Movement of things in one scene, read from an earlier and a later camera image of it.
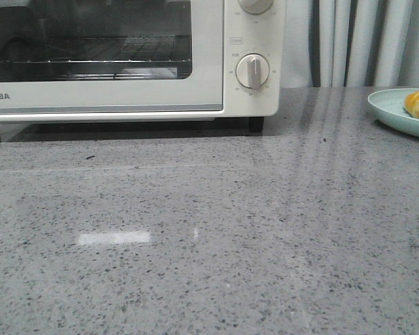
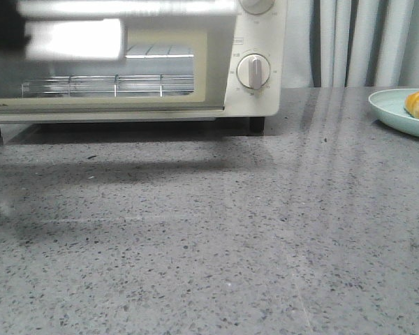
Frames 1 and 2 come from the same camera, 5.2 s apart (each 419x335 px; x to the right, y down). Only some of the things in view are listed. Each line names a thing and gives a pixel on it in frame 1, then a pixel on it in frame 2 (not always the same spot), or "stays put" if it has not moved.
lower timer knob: x=252 y=70 stays put
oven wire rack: x=117 y=57 -> x=111 y=84
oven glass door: x=104 y=56 stays put
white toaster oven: x=133 y=61 stays put
